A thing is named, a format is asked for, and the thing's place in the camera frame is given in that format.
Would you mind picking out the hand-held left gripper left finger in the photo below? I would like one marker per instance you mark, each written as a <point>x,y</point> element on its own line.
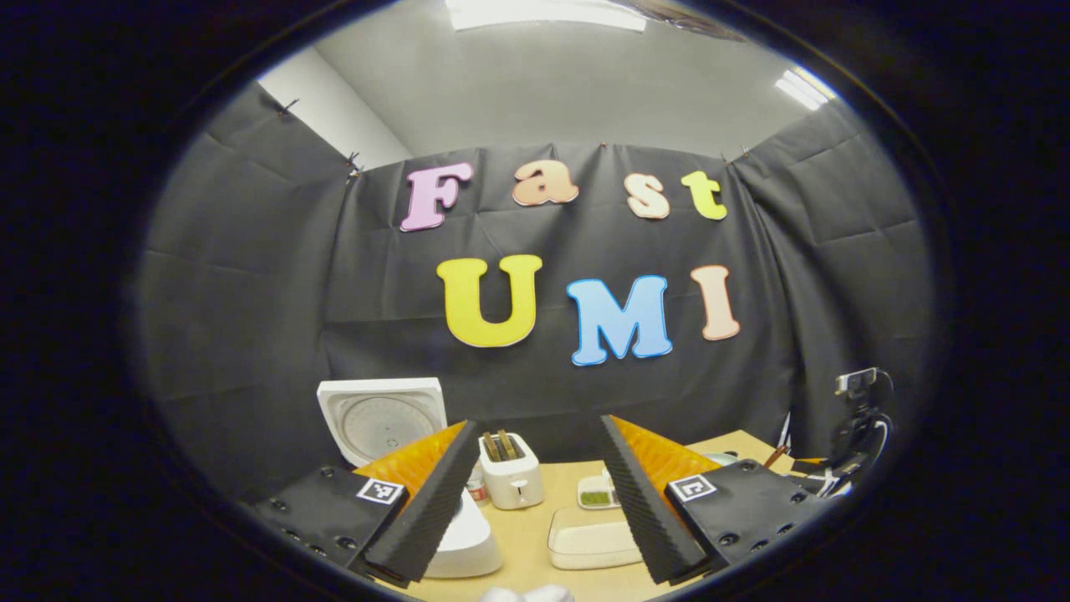
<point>430,510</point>

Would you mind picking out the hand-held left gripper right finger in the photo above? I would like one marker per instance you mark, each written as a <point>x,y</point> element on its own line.
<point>648,510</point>

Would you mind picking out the dark wooden spoon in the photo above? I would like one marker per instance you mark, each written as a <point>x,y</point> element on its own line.
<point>777,456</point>

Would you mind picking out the white rice cooker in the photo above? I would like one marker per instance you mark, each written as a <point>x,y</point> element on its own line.
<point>376,418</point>

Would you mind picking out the clear plastic rice container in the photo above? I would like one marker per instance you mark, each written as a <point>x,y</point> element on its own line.
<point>589,548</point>

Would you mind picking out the clear water bottle red label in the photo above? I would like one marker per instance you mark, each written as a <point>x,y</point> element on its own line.
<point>476,493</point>

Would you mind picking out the pile of green mung beans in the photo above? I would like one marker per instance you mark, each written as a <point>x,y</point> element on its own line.
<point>595,498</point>

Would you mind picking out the white divided dish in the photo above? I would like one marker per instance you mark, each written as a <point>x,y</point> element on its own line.
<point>589,483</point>

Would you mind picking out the white toaster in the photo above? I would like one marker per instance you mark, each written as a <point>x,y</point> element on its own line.
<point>512,485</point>

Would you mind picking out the black backdrop cloth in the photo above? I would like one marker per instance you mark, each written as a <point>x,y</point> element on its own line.
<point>251,293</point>

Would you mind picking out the ceiling light panel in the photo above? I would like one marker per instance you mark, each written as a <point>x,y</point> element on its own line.
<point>802,88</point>

